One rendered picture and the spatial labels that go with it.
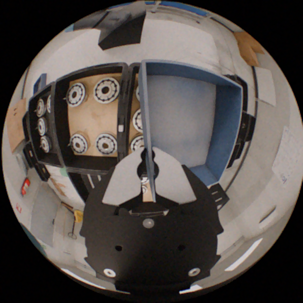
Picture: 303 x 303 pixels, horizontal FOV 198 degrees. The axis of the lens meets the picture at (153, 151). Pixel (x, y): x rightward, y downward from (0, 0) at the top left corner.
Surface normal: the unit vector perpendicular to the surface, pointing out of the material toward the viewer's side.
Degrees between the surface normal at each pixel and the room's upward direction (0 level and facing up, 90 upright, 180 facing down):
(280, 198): 90
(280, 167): 90
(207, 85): 1
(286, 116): 90
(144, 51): 0
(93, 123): 0
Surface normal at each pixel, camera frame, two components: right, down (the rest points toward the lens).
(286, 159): -0.99, 0.12
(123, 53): 0.16, 0.52
